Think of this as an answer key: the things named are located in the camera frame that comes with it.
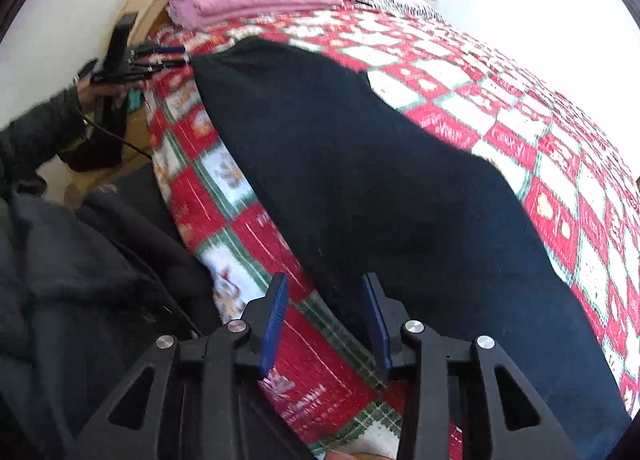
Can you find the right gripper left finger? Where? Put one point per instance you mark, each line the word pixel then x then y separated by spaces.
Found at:
pixel 198 399

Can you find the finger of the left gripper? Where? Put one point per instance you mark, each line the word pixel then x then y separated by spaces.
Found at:
pixel 161 65
pixel 150 48

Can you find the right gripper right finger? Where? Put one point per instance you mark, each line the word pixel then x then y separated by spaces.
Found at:
pixel 501 414

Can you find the black pants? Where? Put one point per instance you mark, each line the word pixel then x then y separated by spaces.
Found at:
pixel 355 187

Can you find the left forearm dark sleeve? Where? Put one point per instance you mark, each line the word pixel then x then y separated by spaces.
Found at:
pixel 37 136

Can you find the left hand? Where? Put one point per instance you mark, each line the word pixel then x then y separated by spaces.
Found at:
pixel 90 94

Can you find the red patterned bedspread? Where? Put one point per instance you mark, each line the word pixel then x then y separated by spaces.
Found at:
pixel 572 183

